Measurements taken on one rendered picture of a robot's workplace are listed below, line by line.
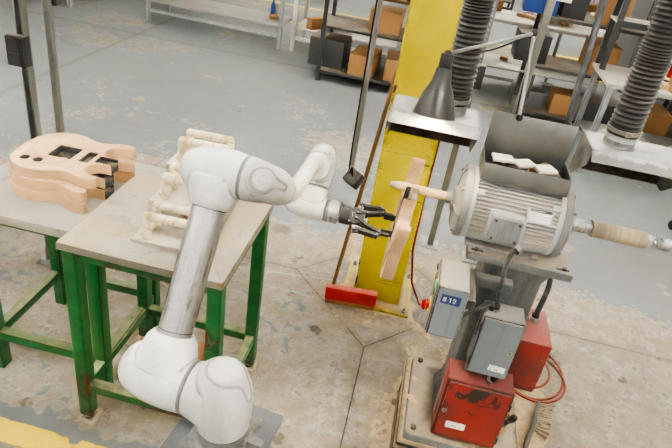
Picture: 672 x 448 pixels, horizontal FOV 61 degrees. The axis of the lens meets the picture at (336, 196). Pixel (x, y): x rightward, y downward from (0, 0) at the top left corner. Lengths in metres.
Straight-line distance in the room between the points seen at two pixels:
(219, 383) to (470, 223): 0.95
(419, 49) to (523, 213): 1.10
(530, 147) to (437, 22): 0.92
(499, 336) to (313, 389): 1.12
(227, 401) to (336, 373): 1.43
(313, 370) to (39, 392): 1.25
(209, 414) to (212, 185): 0.62
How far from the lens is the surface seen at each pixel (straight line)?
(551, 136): 2.06
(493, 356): 2.20
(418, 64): 2.79
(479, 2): 1.88
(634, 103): 2.02
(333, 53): 6.94
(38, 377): 3.06
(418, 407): 2.58
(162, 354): 1.71
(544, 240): 2.01
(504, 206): 1.97
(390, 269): 2.08
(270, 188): 1.56
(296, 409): 2.85
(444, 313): 1.89
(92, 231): 2.27
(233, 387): 1.64
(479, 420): 2.41
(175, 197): 2.27
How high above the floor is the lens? 2.19
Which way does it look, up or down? 29 degrees down
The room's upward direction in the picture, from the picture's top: 9 degrees clockwise
